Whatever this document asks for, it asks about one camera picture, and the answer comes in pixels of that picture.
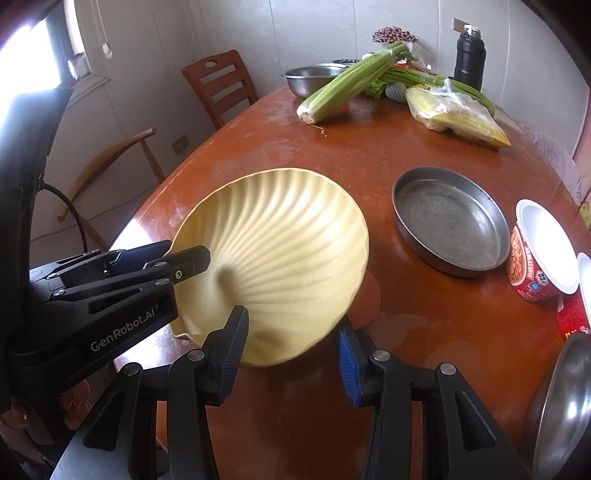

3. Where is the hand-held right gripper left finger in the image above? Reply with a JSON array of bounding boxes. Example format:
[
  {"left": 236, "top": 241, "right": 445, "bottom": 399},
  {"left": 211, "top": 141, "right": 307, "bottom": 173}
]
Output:
[{"left": 82, "top": 305, "right": 250, "bottom": 480}]

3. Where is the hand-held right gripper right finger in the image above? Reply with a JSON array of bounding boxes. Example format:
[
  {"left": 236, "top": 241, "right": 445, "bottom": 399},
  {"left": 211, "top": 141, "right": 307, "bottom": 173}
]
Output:
[{"left": 337, "top": 324, "right": 532, "bottom": 480}]

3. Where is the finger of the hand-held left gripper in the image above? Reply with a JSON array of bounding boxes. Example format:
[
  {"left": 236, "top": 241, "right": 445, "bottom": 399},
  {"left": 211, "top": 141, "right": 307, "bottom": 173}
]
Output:
[
  {"left": 58, "top": 239, "right": 174, "bottom": 288},
  {"left": 39, "top": 244, "right": 213, "bottom": 319}
]

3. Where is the yellow shell-shaped plate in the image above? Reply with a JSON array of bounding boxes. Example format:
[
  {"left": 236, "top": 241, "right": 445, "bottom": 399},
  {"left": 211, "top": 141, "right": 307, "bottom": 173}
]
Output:
[{"left": 167, "top": 168, "right": 370, "bottom": 368}]

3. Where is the round metal pan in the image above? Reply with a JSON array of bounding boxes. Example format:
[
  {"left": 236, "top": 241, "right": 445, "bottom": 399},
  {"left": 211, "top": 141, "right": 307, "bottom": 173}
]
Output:
[{"left": 392, "top": 167, "right": 511, "bottom": 278}]

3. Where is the large stainless steel bowl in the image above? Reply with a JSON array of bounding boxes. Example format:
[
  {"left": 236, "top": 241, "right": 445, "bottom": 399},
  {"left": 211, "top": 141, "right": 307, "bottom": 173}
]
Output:
[{"left": 523, "top": 332, "right": 591, "bottom": 480}]

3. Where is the white instant noodle bowl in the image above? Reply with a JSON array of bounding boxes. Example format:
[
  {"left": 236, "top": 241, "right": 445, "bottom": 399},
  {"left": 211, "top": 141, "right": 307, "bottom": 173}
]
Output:
[{"left": 556, "top": 252, "right": 591, "bottom": 339}]

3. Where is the person's left hand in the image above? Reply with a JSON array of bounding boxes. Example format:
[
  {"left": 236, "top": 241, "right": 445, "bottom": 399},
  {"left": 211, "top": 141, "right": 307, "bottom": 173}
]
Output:
[{"left": 60, "top": 376, "right": 100, "bottom": 432}]

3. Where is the light wooden chair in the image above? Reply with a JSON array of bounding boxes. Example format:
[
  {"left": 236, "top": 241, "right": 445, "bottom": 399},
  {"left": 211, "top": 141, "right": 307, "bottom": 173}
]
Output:
[{"left": 57, "top": 128, "right": 166, "bottom": 250}]

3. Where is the red-brown wooden chair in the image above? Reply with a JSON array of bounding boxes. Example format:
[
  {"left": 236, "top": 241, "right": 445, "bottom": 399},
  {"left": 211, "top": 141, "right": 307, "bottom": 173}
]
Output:
[{"left": 181, "top": 49, "right": 259, "bottom": 131}]

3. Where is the small stainless steel bowl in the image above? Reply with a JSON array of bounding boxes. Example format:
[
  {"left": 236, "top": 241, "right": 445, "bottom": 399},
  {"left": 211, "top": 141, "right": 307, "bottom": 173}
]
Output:
[{"left": 283, "top": 64, "right": 352, "bottom": 99}]

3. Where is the red instant noodle bowl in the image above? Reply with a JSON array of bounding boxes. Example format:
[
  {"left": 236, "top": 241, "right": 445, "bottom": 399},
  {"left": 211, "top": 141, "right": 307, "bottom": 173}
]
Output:
[{"left": 509, "top": 199, "right": 581, "bottom": 304}]

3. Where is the green celery bunch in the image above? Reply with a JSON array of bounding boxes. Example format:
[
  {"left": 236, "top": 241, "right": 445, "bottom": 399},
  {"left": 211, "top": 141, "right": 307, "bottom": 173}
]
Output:
[
  {"left": 369, "top": 66, "right": 496, "bottom": 117},
  {"left": 296, "top": 41, "right": 417, "bottom": 125}
]

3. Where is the yellow noodle packet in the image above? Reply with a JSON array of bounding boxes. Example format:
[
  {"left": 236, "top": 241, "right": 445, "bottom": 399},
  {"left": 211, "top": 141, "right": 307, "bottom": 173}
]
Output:
[{"left": 405, "top": 78, "right": 512, "bottom": 150}]

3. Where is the dark floral bouquet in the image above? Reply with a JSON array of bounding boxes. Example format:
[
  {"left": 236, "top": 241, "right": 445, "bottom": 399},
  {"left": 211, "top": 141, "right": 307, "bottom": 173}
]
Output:
[{"left": 372, "top": 27, "right": 419, "bottom": 47}]

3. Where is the black thermos bottle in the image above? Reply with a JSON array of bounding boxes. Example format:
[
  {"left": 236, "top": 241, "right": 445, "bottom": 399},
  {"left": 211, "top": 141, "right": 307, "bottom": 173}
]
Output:
[{"left": 453, "top": 26, "right": 487, "bottom": 92}]

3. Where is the black cable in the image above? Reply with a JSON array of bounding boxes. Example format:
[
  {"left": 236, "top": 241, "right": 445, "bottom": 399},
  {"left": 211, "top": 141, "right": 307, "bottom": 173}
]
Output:
[{"left": 39, "top": 182, "right": 89, "bottom": 253}]

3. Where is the window pull cord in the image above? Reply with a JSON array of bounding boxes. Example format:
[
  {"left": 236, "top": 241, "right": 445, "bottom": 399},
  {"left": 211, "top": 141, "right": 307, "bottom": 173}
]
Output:
[{"left": 98, "top": 0, "right": 113, "bottom": 59}]

